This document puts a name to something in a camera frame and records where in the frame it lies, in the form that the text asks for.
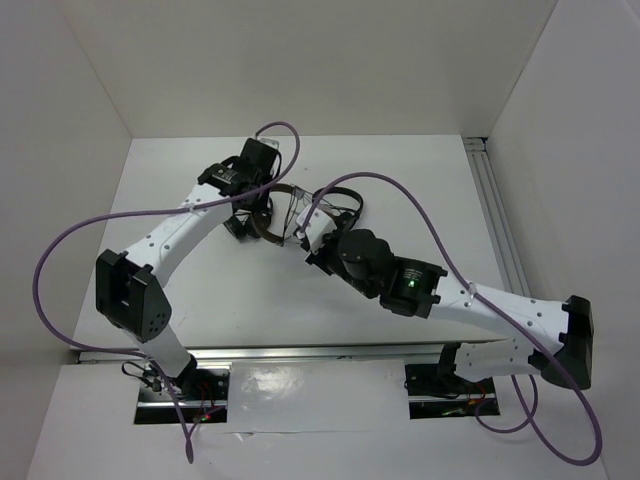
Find brown silver headphones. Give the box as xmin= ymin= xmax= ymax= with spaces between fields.
xmin=250 ymin=183 xmax=311 ymax=247

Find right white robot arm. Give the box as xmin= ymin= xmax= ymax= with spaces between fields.
xmin=300 ymin=229 xmax=594 ymax=392

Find left black folded headphones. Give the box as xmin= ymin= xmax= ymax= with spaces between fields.
xmin=223 ymin=199 xmax=274 ymax=241

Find black folded headphones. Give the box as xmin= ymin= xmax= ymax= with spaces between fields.
xmin=223 ymin=199 xmax=274 ymax=241
xmin=319 ymin=186 xmax=365 ymax=230

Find right black folded headphones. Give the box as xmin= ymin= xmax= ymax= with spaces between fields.
xmin=319 ymin=186 xmax=365 ymax=230

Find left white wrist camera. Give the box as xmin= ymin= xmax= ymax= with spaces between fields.
xmin=254 ymin=136 xmax=279 ymax=151

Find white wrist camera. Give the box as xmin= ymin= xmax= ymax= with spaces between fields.
xmin=294 ymin=205 xmax=337 ymax=254
xmin=254 ymin=136 xmax=279 ymax=151

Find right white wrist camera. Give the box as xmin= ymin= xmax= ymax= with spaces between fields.
xmin=294 ymin=205 xmax=337 ymax=254

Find aluminium front rail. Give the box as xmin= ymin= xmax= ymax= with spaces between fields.
xmin=74 ymin=337 xmax=466 ymax=365

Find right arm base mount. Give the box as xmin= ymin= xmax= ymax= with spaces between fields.
xmin=404 ymin=364 xmax=500 ymax=420

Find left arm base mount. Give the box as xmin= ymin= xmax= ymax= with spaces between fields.
xmin=132 ymin=364 xmax=231 ymax=425

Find aluminium side rail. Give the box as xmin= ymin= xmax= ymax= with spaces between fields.
xmin=462 ymin=137 xmax=531 ymax=296

